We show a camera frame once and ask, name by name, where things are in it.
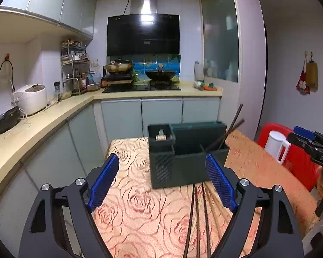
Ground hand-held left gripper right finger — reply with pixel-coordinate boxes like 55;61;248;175
205;154;304;258

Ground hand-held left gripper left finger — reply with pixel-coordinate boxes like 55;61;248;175
18;153;120;258

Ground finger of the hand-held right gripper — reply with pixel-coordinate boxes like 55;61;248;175
287;132;322;155
294;126;323;147

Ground dark green utensil organizer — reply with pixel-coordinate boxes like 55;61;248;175
148;122;230;189

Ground dark chopstick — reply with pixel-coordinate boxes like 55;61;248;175
202;183;212;258
205;119;245;153
183;183;196;258
223;103;243;143

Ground brown wooden chopstick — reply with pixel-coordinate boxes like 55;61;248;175
195;191;200;258

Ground white jug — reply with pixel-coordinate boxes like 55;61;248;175
264;130;291;164

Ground red plastic stool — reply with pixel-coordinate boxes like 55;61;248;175
257;123;322;191

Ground floral tablecloth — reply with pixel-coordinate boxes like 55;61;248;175
93;130;321;258

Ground red hanging cloth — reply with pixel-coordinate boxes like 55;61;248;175
296;56;311;95

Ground yellow hanging pouch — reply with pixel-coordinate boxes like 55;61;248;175
305;55;318;89

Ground grey lower cabinets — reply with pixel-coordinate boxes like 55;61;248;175
0;97;221;248

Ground grey cabinets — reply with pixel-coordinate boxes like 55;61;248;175
0;0;97;42
0;97;221;248

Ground beige kitchen countertop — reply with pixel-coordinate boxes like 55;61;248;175
0;82;223;191

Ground clear glass bowl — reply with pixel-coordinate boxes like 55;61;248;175
61;79;75;99

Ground black glass gas hob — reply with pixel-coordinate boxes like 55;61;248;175
102;82;182;94

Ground pepper grinder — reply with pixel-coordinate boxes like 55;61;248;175
53;81;62;103

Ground white rice cooker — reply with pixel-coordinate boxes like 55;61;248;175
13;84;48;116

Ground tall white plastic bottle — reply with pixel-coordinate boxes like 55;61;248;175
194;60;205;82

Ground black round appliance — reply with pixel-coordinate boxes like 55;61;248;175
0;106;21;135

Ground golden lidded pan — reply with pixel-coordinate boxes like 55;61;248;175
104;60;135;74

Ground black lidded wok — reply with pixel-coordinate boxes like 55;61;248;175
145;63;177;82

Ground metal spice rack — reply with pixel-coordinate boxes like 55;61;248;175
61;40;90;96

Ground blue scenic backsplash panel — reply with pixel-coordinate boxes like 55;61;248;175
110;54;181;84

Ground frosted glass panel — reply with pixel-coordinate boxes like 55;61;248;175
200;0;240;84

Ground black range hood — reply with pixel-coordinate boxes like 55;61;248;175
107;0;180;57

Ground grey upper cabinets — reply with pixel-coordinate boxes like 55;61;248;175
0;0;97;42

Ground white appliance cable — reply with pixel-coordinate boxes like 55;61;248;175
4;77;34;140

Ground black wall cable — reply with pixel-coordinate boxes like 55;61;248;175
0;59;16;103

